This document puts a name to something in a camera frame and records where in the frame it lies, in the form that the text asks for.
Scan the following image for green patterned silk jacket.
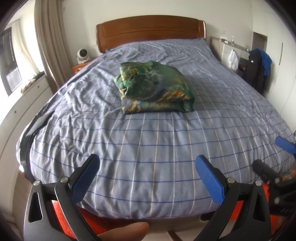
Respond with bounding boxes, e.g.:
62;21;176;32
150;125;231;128
114;61;195;114

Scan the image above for black and blue hung clothes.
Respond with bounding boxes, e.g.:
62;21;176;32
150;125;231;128
242;48;273;95

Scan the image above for orange fleece trousers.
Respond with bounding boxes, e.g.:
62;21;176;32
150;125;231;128
52;184;279;238

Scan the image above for white plastic bag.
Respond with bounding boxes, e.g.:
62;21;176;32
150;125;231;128
227;49;239;72

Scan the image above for person foot toe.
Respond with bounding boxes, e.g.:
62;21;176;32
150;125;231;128
98;222;149;241

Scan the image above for grey white side desk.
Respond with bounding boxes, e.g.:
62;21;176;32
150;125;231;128
209;36;251;75

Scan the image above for white wardrobe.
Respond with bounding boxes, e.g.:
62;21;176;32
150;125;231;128
251;0;295;132

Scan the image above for white window side cabinet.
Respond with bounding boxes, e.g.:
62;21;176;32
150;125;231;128
1;76;53;170

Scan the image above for blue checked bed duvet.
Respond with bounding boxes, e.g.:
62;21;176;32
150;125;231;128
16;38;295;219

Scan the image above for wooden nightstand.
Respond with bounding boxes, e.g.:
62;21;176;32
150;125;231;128
71;60;91;75

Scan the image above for brown wooden headboard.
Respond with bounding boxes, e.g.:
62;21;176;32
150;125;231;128
96;15;206;53

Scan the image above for white round desk fan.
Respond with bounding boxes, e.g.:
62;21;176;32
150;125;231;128
76;49;90;64

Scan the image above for beige curtain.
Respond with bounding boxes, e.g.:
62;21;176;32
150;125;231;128
34;1;72;93

